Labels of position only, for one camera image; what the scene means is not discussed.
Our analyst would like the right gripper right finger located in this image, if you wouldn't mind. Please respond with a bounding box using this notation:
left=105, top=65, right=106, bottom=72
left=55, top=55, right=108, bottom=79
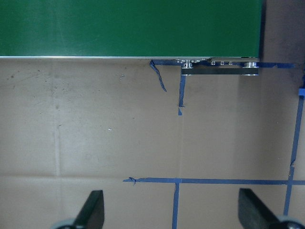
left=238, top=188, right=286, bottom=229

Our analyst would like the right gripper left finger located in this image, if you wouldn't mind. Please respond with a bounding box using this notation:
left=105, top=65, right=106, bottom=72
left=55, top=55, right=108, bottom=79
left=72, top=190, right=104, bottom=229

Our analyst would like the green conveyor belt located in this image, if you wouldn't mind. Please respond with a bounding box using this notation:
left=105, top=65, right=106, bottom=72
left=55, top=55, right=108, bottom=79
left=0, top=0, right=260, bottom=76

